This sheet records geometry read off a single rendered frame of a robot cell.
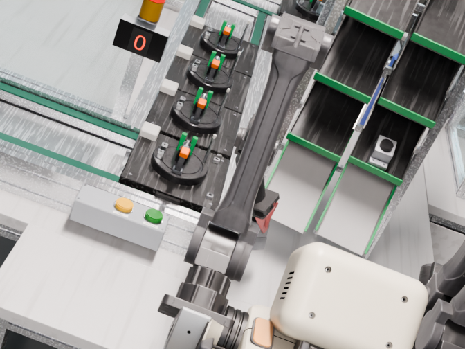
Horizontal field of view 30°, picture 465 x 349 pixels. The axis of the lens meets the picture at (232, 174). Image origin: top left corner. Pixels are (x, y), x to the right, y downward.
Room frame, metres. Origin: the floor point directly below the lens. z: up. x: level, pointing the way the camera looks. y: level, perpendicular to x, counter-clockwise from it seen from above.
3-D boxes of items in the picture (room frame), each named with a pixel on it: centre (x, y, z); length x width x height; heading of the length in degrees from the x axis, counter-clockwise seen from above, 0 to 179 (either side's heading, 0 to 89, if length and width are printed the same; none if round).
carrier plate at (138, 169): (1.77, 0.13, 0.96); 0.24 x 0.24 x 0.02; 5
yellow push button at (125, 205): (1.55, 0.19, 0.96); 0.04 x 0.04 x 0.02
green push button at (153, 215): (1.56, 0.12, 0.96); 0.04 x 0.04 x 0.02
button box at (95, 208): (1.55, 0.19, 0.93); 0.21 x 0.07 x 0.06; 95
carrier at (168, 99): (2.03, 0.15, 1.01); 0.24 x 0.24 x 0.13; 5
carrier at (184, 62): (2.27, 0.17, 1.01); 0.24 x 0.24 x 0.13; 5
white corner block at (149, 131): (1.86, 0.23, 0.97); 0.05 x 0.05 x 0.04; 5
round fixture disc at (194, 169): (1.77, 0.13, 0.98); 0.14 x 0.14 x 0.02
